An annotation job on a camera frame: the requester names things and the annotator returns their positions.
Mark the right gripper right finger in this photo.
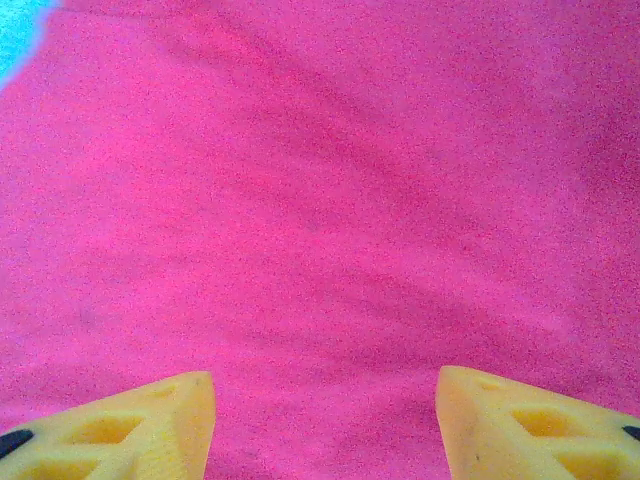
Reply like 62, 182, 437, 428
434, 365, 640, 480

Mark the red t-shirt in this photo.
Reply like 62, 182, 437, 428
0, 0, 640, 480

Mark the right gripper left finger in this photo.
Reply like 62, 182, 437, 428
0, 370, 217, 480

